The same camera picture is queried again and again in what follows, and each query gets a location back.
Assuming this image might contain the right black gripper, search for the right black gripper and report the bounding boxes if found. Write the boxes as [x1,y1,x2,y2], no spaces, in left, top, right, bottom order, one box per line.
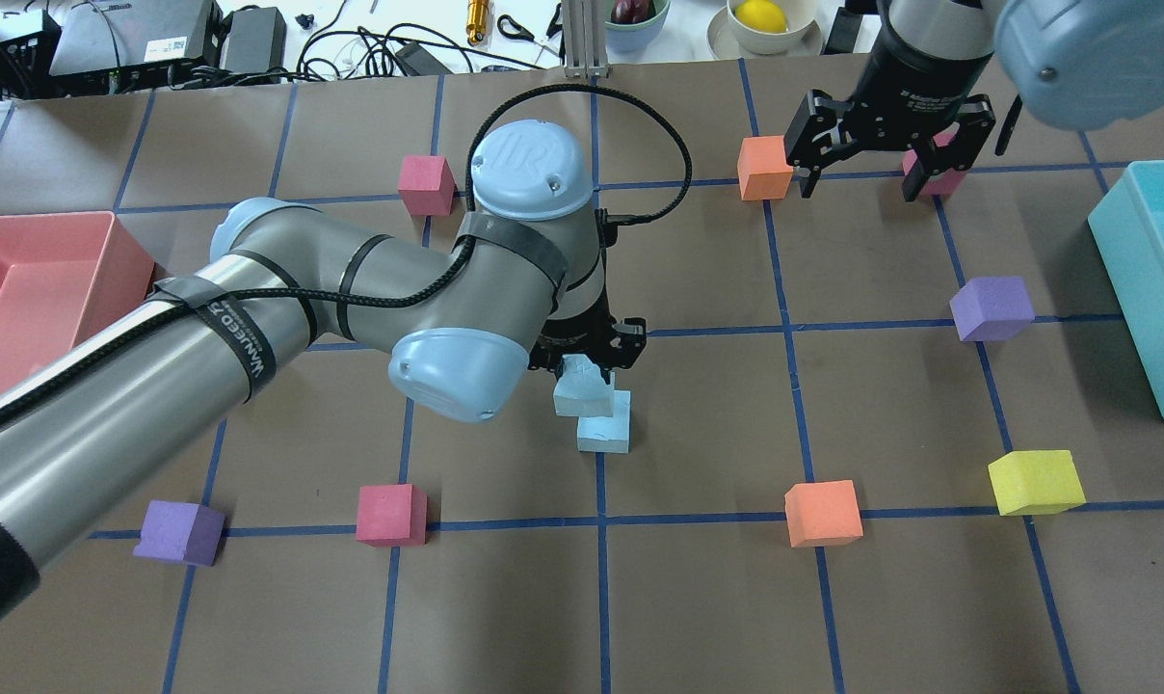
[785,26,996,201]

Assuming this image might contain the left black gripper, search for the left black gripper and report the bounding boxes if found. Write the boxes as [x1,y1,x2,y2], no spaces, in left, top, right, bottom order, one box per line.
[526,290,648,374]

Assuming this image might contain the light blue block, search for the light blue block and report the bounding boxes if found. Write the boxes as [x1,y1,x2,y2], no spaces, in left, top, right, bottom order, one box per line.
[576,389,632,454]
[554,353,616,418]

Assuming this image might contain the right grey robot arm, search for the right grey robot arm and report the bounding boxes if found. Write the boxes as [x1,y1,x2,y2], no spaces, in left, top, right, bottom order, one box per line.
[785,1,1164,201]

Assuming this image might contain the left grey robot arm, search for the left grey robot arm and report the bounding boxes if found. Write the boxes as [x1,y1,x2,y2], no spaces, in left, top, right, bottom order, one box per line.
[0,120,647,621]

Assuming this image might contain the far right pink block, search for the far right pink block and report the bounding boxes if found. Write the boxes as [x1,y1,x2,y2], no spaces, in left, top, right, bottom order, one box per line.
[900,130,968,198]

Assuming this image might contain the pink block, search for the pink block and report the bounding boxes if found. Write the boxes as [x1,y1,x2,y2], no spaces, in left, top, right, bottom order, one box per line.
[900,130,968,198]
[355,484,430,547]
[398,154,456,217]

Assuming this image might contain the black power adapter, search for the black power adapter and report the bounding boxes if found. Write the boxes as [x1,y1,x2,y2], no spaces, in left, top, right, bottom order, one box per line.
[821,6,863,54]

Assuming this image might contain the bowl with yellow lemon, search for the bowl with yellow lemon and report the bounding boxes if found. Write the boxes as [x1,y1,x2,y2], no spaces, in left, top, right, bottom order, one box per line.
[708,1,823,59]

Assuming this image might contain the far orange foam block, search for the far orange foam block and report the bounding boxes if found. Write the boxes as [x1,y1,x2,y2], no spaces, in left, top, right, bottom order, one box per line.
[737,135,794,201]

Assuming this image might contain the orange foam block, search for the orange foam block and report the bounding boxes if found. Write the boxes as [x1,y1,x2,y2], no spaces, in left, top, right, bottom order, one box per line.
[785,480,864,548]
[737,135,794,201]

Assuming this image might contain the right purple foam block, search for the right purple foam block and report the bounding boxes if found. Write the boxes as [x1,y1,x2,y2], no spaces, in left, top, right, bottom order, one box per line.
[949,276,1036,342]

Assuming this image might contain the purple foam block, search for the purple foam block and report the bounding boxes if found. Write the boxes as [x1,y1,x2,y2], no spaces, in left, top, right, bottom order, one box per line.
[949,276,1036,342]
[132,500,225,567]

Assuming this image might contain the far left pink block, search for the far left pink block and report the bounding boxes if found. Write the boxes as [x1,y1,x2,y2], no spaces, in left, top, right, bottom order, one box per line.
[398,154,456,217]

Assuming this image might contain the cyan plastic bin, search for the cyan plastic bin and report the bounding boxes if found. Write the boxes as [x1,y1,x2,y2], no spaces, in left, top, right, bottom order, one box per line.
[1088,161,1164,420]

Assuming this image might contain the near orange foam block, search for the near orange foam block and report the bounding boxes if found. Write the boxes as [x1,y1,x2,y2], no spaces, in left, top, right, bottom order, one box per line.
[785,480,864,548]

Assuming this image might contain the blue bowl with fruit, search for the blue bowl with fruit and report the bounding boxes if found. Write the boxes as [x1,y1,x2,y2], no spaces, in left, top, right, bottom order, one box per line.
[604,1,670,54]

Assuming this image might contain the near left pink block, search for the near left pink block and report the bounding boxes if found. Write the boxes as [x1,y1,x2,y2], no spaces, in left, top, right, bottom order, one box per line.
[355,484,430,547]

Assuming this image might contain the brass cylinder tool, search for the brass cylinder tool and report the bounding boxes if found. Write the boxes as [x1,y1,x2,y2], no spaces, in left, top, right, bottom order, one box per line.
[464,0,492,47]

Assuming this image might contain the yellow foam block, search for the yellow foam block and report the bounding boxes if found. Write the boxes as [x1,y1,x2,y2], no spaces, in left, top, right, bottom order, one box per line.
[987,451,1088,517]

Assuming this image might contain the left purple foam block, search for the left purple foam block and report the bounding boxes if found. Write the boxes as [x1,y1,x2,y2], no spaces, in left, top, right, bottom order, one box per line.
[132,500,225,567]

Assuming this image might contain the black electronics box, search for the black electronics box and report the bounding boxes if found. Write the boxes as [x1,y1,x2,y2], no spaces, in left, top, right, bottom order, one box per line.
[49,1,223,79]

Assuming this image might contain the pink plastic bin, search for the pink plastic bin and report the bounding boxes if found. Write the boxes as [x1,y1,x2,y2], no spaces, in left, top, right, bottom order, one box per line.
[0,211,155,395]

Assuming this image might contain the aluminium frame post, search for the aluminium frame post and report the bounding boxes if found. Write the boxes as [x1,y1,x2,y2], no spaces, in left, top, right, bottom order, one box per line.
[561,0,610,79]

